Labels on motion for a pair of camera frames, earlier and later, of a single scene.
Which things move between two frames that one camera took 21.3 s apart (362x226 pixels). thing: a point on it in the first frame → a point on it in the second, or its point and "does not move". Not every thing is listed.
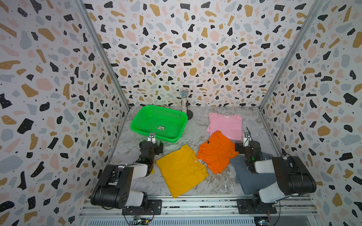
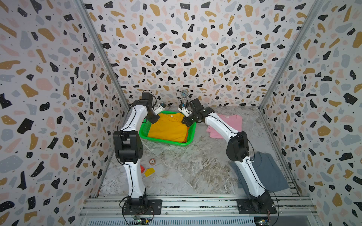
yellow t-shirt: [182, 170] → [169, 127]
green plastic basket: [168, 124] → [143, 130]
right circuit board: [261, 221] does not move
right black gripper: [241, 147] → [185, 121]
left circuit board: [138, 221] does not move
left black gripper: [158, 149] → [152, 120]
